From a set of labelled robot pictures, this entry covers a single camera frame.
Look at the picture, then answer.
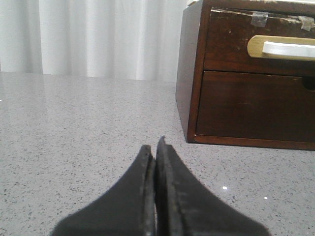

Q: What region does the white pleated curtain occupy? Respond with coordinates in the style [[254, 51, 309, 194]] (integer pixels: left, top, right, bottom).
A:
[[0, 0, 187, 81]]

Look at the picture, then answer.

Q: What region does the dark wooden drawer cabinet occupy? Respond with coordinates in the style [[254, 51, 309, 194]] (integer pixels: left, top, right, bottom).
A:
[[176, 0, 315, 150]]

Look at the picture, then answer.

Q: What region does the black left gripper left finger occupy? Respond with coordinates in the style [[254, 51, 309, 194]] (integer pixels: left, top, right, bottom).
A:
[[52, 145, 156, 236]]

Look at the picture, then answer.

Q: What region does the wooden drawer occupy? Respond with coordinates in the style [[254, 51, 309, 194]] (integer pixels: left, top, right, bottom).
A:
[[204, 7, 315, 76], [196, 71, 315, 143]]

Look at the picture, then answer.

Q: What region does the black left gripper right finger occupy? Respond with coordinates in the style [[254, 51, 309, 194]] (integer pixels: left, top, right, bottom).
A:
[[156, 137, 269, 236]]

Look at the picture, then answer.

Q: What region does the white gold drawer handle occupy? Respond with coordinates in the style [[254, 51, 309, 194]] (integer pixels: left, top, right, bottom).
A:
[[247, 35, 315, 61]]

